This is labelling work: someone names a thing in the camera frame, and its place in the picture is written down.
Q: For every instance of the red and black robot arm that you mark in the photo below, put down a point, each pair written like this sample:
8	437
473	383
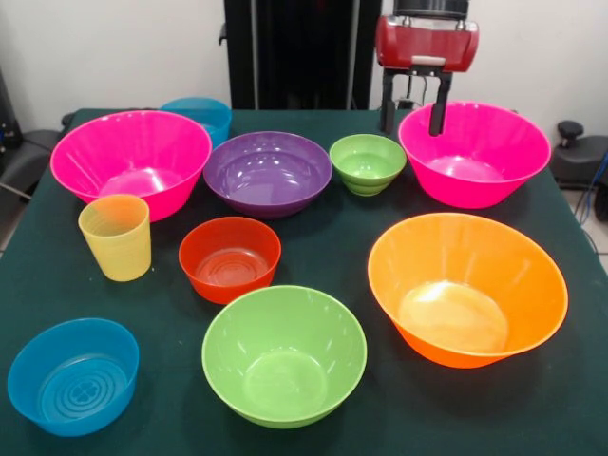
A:
430	5

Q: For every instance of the black stand base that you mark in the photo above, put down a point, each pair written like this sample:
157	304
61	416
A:
28	157
584	161

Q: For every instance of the small green plastic bowl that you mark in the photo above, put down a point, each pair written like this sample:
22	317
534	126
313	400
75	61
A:
368	164

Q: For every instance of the blue plastic bowl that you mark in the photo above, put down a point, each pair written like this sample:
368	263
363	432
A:
71	380
204	114

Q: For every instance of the red plastic bowl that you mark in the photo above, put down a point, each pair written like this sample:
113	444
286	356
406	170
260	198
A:
230	266

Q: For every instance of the orange plastic bowl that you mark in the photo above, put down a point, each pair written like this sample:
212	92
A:
465	285

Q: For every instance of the pink plastic bowl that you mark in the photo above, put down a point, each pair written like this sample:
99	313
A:
475	152
133	152

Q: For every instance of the purple plastic bowl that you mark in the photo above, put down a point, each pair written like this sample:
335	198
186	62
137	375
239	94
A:
268	171

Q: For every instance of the yellow plastic cup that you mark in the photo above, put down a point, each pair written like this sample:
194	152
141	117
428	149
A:
119	247

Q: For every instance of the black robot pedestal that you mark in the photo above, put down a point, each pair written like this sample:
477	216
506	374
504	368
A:
304	57

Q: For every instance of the large green plastic bowl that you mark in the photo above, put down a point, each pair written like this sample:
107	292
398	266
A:
285	351

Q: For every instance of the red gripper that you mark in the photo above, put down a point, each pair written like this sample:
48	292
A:
427	43

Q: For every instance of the dark green table cloth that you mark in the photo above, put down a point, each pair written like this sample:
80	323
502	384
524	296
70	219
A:
323	247

